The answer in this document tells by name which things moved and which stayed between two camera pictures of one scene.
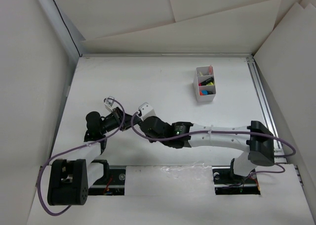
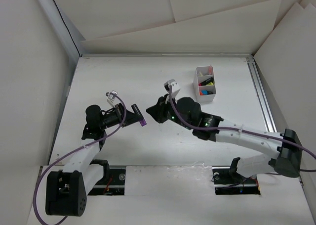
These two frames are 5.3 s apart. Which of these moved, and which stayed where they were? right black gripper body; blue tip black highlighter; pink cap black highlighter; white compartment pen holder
Moved: right black gripper body
Stayed: white compartment pen holder; pink cap black highlighter; blue tip black highlighter
